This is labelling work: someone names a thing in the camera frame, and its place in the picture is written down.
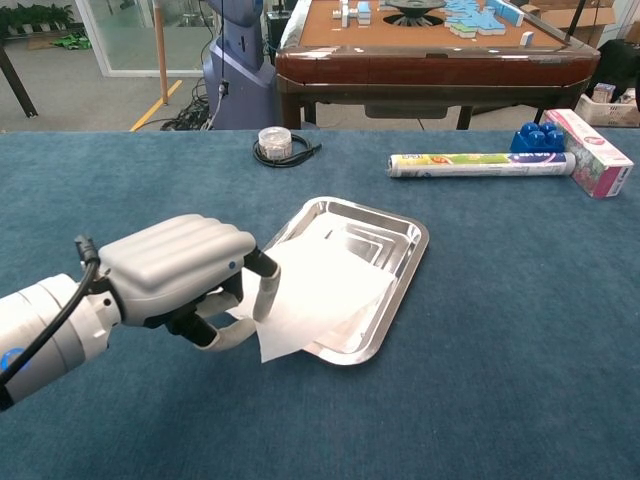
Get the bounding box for blue table cloth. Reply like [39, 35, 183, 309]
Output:
[0, 128, 640, 480]

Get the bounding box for brown cardboard box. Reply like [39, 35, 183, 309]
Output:
[529, 0, 617, 49]

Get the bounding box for green item on floor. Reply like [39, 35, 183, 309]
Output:
[53, 30, 92, 51]

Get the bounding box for row of potted plants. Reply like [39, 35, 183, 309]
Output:
[0, 3, 75, 39]

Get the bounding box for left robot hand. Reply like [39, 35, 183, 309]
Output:
[97, 213, 282, 354]

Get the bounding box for tangled black floor cables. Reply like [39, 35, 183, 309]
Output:
[159, 77, 221, 132]

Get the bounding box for blue mahjong tile cluster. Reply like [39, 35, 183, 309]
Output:
[443, 0, 525, 40]

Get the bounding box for brown wooden mahjong table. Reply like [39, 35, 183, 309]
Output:
[274, 0, 602, 131]

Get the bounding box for white plastic crate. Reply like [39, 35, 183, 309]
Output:
[574, 92, 640, 128]

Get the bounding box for small round white jar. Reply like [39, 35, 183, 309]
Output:
[257, 126, 293, 160]

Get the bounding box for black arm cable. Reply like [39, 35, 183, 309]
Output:
[0, 234, 101, 401]

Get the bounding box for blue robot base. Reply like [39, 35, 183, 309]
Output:
[201, 0, 278, 130]

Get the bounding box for white paper sheet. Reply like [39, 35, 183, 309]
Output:
[225, 219, 396, 364]

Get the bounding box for black tripod stand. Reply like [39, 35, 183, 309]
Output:
[564, 0, 587, 44]

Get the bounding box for white framed glass partition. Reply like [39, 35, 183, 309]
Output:
[74, 0, 217, 79]

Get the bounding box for pink white carton box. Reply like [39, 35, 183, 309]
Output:
[543, 108, 635, 200]

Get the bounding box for wooden pole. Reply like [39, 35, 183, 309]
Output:
[153, 0, 170, 106]

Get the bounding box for black bulky object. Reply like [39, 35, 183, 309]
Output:
[582, 38, 640, 101]

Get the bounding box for small mahjong tile group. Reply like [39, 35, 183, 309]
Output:
[332, 0, 374, 26]

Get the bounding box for blue toy brick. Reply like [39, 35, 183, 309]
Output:
[509, 122, 567, 154]

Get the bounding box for black table leg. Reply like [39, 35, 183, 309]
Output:
[0, 44, 39, 119]

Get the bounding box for stainless steel tray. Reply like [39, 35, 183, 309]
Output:
[259, 195, 431, 367]

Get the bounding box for cling film roll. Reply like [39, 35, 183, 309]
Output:
[385, 152, 578, 180]

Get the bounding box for coiled black cable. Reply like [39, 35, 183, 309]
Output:
[252, 133, 323, 169]

